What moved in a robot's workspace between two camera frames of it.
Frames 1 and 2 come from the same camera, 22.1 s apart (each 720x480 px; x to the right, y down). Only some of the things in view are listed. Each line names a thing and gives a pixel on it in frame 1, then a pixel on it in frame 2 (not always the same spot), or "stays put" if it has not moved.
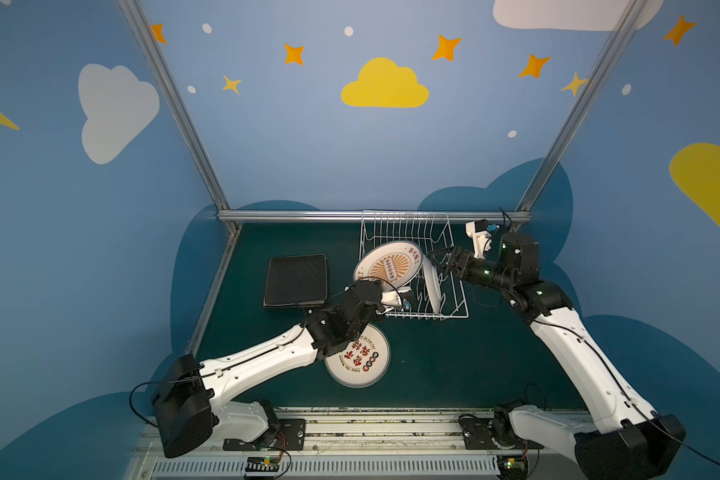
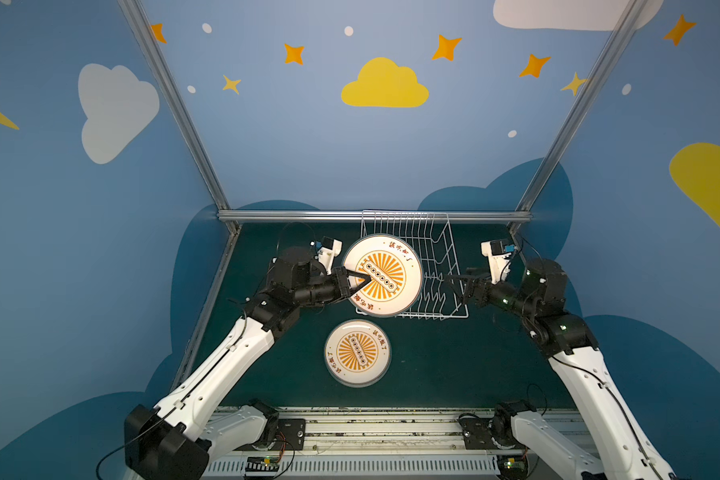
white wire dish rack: x=430 y=231 stays put
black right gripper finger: x=441 y=257 → x=460 y=282
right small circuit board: x=512 y=466 stays put
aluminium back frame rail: x=371 y=217 stays put
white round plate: x=432 y=277 → x=396 y=270
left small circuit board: x=263 y=463 stays put
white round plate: x=392 y=263 → x=357 y=353
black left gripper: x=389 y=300 → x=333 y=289
